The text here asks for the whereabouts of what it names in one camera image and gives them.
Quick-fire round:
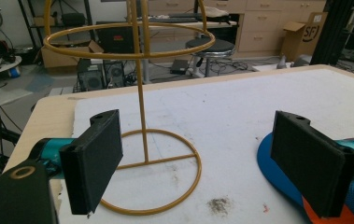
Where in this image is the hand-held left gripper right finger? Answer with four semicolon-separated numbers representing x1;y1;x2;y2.
270;110;354;218

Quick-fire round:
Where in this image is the wooden desk with keyboard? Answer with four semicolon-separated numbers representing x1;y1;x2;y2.
138;12;239;41

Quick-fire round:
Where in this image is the plain cardboard box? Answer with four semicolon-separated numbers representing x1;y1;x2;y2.
40;40;105;69

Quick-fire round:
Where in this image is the white round side table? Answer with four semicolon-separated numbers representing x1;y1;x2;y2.
0;55;23;78

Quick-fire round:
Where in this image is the white foam mat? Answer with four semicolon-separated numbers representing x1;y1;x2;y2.
57;66;354;224

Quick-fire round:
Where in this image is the black round stool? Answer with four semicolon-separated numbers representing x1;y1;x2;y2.
185;36;237;78

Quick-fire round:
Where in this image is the black metal post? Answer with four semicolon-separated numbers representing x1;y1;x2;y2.
309;0;354;66

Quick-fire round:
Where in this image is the open printed cardboard box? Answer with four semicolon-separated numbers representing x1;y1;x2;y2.
279;11;329;63

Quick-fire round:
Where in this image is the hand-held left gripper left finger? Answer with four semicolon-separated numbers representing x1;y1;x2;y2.
59;109;124;216

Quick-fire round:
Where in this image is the black case with red label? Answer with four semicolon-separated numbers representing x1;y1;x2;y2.
95;26;139;54

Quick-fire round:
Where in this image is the gold wire hat stand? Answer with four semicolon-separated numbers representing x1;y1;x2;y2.
43;0;216;217

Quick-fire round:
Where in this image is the light wooden drawer cabinet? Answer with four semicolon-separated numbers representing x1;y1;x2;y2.
148;0;327;59

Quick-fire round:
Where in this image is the black computer tower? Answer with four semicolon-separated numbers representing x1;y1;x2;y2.
103;60;126;89
77;59;106;92

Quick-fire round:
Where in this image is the black power adapter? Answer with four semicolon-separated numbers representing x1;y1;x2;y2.
169;59;191;75

